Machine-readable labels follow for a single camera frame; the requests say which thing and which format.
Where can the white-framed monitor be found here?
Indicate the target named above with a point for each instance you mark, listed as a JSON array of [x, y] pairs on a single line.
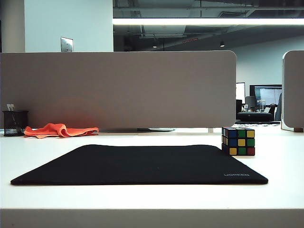
[[240, 91]]

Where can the white clip in holder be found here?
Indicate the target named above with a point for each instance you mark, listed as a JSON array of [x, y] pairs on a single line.
[[10, 107]]

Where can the black mesh pen holder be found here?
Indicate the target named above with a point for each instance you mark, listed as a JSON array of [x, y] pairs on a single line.
[[14, 123]]

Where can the clear bottle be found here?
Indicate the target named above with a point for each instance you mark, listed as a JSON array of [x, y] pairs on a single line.
[[262, 106]]

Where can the grey office chair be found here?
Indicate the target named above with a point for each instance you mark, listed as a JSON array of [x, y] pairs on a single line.
[[249, 102]]

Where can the black computer monitor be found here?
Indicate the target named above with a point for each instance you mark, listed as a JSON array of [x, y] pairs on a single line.
[[268, 93]]

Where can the white divider bracket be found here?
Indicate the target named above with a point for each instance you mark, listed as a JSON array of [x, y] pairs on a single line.
[[210, 130]]

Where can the red ceiling sign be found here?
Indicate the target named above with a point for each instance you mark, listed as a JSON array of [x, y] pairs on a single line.
[[190, 40]]

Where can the large grey desk divider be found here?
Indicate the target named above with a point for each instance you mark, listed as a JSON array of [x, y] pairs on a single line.
[[118, 90]]

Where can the metal wall plate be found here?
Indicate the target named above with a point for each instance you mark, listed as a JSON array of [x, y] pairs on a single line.
[[66, 44]]

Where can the multicoloured Rubik's cube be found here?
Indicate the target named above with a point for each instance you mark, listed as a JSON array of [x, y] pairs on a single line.
[[240, 142]]

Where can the black ceiling spotlight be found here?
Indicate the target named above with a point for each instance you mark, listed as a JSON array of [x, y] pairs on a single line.
[[222, 44]]

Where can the black UGREEN mouse pad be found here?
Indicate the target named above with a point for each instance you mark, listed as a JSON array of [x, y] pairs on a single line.
[[142, 166]]

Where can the orange cloth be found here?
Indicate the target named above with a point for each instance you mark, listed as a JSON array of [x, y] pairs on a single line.
[[57, 130]]

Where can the grey divider with white edge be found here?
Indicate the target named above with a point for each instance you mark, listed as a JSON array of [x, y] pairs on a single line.
[[294, 90]]

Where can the brown divider foot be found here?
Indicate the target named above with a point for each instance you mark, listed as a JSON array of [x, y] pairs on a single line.
[[298, 130]]

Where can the long ceiling light strip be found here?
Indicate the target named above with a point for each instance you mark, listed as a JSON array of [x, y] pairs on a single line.
[[190, 21]]

